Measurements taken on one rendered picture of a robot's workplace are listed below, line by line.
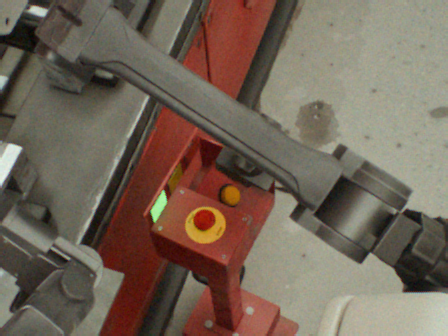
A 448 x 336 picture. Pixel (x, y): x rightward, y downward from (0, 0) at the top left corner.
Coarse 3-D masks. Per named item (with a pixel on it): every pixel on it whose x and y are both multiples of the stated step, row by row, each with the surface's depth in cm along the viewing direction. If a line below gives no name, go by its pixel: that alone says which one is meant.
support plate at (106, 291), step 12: (12, 276) 117; (108, 276) 116; (120, 276) 116; (12, 288) 116; (96, 288) 115; (108, 288) 115; (0, 300) 115; (96, 300) 114; (108, 300) 114; (0, 312) 115; (96, 312) 114; (108, 312) 114; (0, 324) 114; (84, 324) 113; (96, 324) 113
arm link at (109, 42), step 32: (64, 0) 87; (96, 0) 82; (64, 32) 83; (96, 32) 82; (128, 32) 83; (96, 64) 83; (128, 64) 83; (160, 64) 84; (160, 96) 85; (192, 96) 85; (224, 96) 85; (224, 128) 86; (256, 128) 86; (256, 160) 87; (288, 160) 87; (320, 160) 87; (352, 160) 88; (320, 192) 88; (384, 192) 87; (320, 224) 90; (352, 256) 89
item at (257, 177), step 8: (224, 152) 135; (232, 152) 135; (216, 160) 134; (224, 160) 135; (232, 168) 134; (240, 168) 133; (256, 168) 131; (240, 176) 134; (248, 176) 134; (256, 176) 134; (264, 176) 135; (256, 184) 134; (264, 184) 134
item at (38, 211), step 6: (18, 204) 133; (24, 204) 133; (30, 204) 133; (36, 204) 133; (30, 210) 132; (36, 210) 132; (42, 210) 132; (48, 210) 133; (36, 216) 132; (42, 216) 132; (48, 216) 134
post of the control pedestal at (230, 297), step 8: (208, 280) 177; (216, 288) 179; (224, 288) 176; (232, 288) 179; (216, 296) 184; (224, 296) 181; (232, 296) 182; (240, 296) 191; (216, 304) 189; (224, 304) 186; (232, 304) 186; (240, 304) 195; (216, 312) 195; (224, 312) 192; (232, 312) 190; (240, 312) 200; (216, 320) 201; (224, 320) 198; (232, 320) 195; (232, 328) 200
